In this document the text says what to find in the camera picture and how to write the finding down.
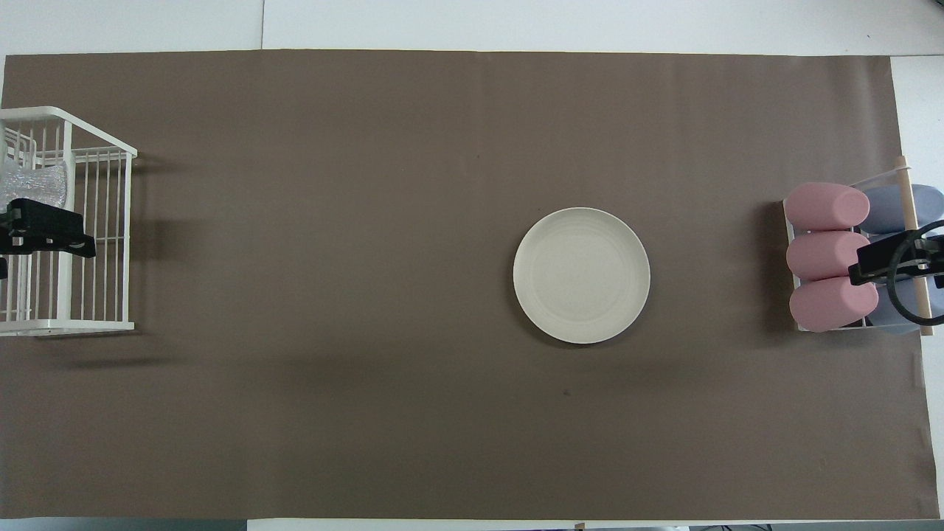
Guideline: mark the cup rack with wooden rod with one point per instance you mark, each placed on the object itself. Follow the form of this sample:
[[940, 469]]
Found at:
[[906, 192]]

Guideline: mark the brown table mat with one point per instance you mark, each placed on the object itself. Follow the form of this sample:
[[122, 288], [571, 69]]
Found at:
[[369, 221]]

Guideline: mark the pink plastic cup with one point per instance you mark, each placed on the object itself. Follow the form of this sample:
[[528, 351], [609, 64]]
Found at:
[[826, 306], [818, 257], [818, 206]]

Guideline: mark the cream round plate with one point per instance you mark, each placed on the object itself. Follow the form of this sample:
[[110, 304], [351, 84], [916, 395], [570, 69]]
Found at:
[[582, 276]]

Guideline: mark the silver mesh sponge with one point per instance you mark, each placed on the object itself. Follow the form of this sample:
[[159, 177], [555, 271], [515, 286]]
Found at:
[[37, 184]]

